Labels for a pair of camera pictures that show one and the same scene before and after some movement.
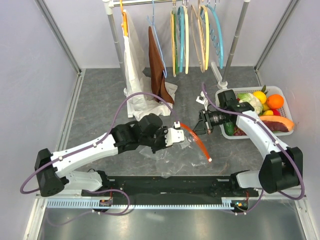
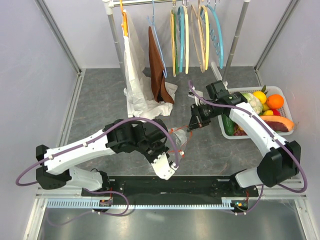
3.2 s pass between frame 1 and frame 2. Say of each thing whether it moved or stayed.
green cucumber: stayed
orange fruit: stayed
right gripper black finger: moved
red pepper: stayed
